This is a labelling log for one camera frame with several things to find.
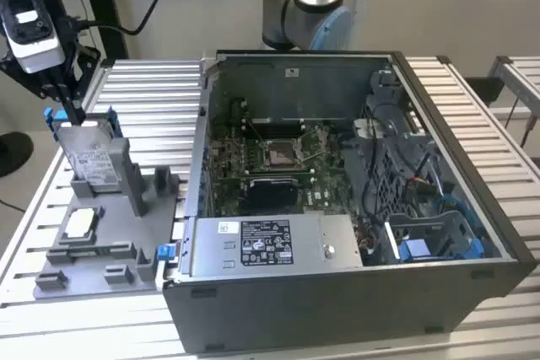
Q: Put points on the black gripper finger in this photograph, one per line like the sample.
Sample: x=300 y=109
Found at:
x=25 y=75
x=89 y=62

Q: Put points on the hard disk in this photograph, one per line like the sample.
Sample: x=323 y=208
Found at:
x=90 y=157

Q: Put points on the grey disk bay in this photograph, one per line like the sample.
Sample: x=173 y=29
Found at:
x=443 y=229

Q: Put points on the black chair base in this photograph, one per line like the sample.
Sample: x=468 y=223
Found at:
x=12 y=153

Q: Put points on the silver CPU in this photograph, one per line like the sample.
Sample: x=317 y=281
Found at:
x=82 y=223

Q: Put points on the grey parts rack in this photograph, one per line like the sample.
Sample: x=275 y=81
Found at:
x=118 y=225

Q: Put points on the black RAM slot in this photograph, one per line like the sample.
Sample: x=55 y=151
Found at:
x=276 y=129
x=280 y=170
x=276 y=121
x=280 y=175

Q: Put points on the small blue clip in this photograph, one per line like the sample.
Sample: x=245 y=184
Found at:
x=165 y=251

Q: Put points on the CPU socket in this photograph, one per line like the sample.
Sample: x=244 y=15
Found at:
x=280 y=157

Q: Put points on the black heatsink block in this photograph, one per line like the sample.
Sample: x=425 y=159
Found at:
x=272 y=195

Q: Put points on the green motherboard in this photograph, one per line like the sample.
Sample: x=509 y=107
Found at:
x=325 y=195

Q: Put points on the silver power supply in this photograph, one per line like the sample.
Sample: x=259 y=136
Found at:
x=337 y=233

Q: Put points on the grey plastic drive cage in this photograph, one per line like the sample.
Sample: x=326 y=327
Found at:
x=392 y=166

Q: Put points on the black open PC case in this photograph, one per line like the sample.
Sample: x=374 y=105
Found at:
x=295 y=313

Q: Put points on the blue bay latch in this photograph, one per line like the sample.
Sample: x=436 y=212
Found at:
x=415 y=250

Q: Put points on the metal slat side table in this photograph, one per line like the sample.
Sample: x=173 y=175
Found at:
x=523 y=77

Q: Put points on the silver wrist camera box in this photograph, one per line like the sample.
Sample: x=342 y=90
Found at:
x=34 y=46

